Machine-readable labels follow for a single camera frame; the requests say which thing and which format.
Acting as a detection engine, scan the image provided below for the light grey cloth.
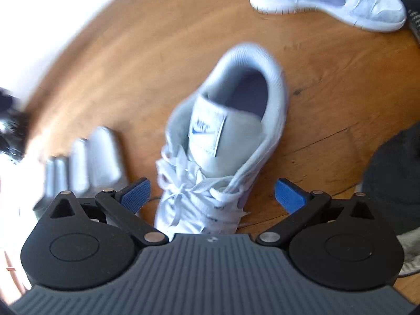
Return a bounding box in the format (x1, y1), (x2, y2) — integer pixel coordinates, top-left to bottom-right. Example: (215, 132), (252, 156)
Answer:
(395, 226), (420, 278)

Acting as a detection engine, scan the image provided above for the dark cloth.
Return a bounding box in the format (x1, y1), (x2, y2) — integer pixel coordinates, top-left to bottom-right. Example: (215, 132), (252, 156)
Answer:
(360, 128), (420, 237)

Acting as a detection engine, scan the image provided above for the black shoe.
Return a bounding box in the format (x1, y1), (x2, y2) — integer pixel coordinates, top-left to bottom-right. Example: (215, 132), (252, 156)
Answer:
(389, 0), (420, 44)

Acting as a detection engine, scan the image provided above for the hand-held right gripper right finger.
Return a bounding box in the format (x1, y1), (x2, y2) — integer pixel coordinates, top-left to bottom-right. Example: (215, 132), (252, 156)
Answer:
(258, 179), (376, 246)

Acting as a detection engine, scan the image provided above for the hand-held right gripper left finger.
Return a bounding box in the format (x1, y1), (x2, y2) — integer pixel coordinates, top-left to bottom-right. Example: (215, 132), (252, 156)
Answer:
(49, 178), (168, 246)

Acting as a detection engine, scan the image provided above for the black bag pile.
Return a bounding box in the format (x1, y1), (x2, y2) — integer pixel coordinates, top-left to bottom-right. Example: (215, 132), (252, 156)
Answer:
(0, 87), (31, 165)

